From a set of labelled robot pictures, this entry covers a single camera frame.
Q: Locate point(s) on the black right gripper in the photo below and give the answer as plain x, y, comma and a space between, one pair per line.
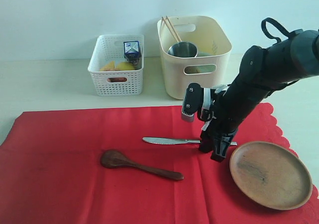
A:
217, 111

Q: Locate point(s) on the silver metal knife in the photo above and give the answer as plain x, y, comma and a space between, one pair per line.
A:
169, 141

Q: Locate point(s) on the stainless steel cup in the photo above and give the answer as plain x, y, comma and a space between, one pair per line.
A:
183, 49

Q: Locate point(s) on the dark wooden spoon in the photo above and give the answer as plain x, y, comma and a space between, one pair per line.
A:
115, 159

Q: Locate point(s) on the yellow lemon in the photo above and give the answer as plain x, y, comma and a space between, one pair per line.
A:
125, 66

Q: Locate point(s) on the wooden chopstick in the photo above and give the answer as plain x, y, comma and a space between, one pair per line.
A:
173, 27
169, 28

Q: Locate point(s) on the red sausage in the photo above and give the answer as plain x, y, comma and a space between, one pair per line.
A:
117, 79

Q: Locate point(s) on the blue white milk carton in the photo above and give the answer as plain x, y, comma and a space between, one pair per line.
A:
132, 51

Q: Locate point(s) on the orange fried chicken piece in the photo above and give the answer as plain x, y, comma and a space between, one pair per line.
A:
108, 67

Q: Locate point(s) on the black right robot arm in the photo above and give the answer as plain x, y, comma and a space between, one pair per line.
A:
262, 71

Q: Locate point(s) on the brown wooden plate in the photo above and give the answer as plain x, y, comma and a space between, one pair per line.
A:
271, 175

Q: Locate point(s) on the white perforated plastic basket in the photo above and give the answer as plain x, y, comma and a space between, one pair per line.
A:
110, 48

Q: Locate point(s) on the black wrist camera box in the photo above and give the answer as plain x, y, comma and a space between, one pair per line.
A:
192, 102

